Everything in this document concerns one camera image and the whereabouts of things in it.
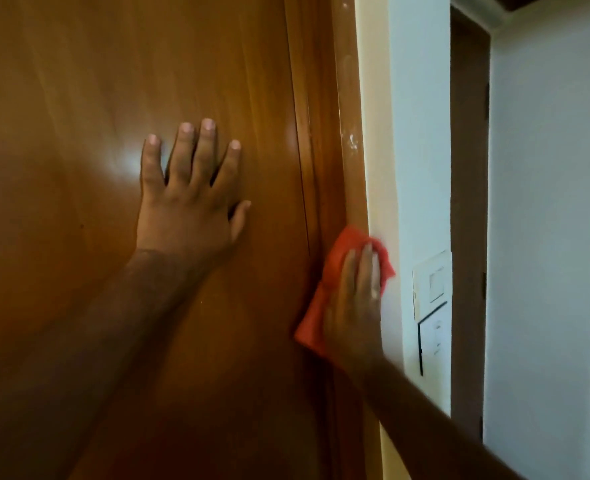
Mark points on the person's left hand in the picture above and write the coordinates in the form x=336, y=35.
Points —
x=185, y=219

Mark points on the person's right hand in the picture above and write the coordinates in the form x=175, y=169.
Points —
x=352, y=319

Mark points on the person's left little finger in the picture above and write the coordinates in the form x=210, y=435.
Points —
x=152, y=162

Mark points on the person's left middle finger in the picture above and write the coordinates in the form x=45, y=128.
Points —
x=204, y=149

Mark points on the person's left thumb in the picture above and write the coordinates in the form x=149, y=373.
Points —
x=240, y=222

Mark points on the person's right fingers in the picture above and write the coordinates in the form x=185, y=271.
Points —
x=360, y=279

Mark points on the orange cleaning cloth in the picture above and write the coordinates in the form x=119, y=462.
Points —
x=325, y=289

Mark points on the person's right forearm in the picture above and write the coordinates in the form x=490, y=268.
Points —
x=424, y=429

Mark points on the person's left forearm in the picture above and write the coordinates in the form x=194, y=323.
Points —
x=75, y=354

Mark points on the brown wooden door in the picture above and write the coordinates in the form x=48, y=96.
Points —
x=65, y=94

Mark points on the cream wall switch plate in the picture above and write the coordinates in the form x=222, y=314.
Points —
x=432, y=282

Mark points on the black-edged white switch plate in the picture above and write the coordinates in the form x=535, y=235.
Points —
x=435, y=339

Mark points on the brown wooden door frame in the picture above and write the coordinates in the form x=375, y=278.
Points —
x=332, y=119

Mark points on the dark brown doorway frame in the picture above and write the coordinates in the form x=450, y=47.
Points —
x=468, y=194

